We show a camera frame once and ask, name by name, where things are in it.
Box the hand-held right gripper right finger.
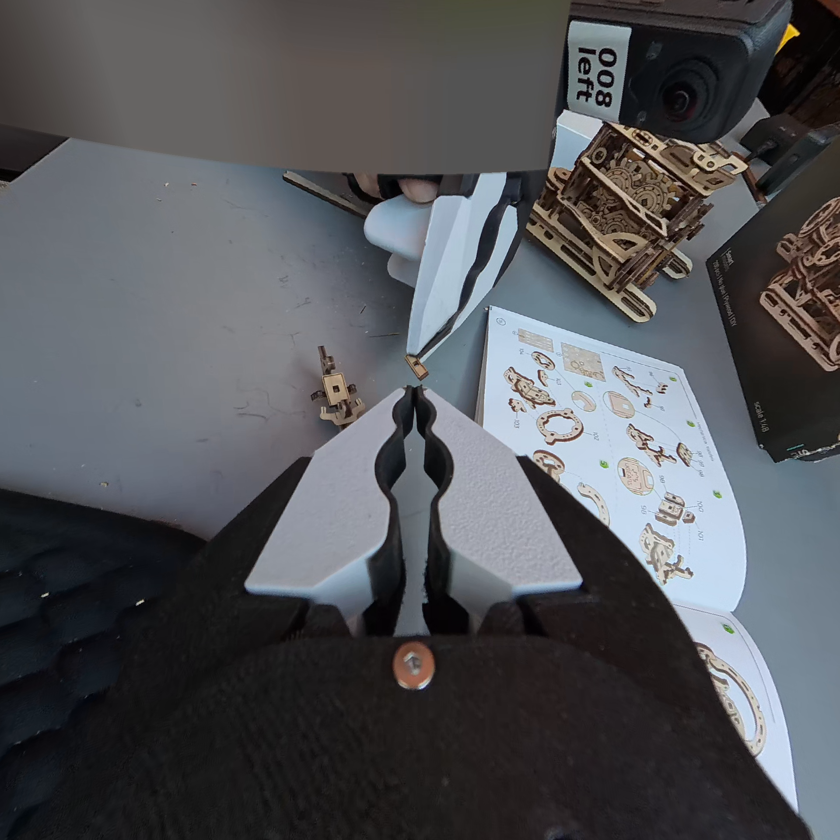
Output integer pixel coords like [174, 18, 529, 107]
[419, 386, 585, 635]

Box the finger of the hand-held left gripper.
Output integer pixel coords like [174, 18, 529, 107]
[406, 172, 508, 362]
[425, 172, 527, 362]

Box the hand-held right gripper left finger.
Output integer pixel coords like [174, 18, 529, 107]
[243, 386, 417, 637]

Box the assembled wooden submarine model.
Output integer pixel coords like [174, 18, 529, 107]
[527, 121, 750, 324]

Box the small wooden part assembly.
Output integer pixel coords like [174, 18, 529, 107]
[308, 346, 366, 431]

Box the black model kit box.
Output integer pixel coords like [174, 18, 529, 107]
[705, 177, 840, 463]

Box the person's left hand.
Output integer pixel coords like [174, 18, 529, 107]
[343, 172, 442, 206]

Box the small white box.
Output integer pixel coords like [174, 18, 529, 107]
[551, 110, 608, 173]

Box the long thin wooden strip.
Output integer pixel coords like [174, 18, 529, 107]
[282, 171, 371, 219]

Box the small black device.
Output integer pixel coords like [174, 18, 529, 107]
[745, 117, 840, 204]

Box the white instruction booklet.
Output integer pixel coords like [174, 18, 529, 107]
[474, 305, 800, 811]

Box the black quilted jacket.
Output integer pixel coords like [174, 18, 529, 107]
[0, 487, 211, 840]

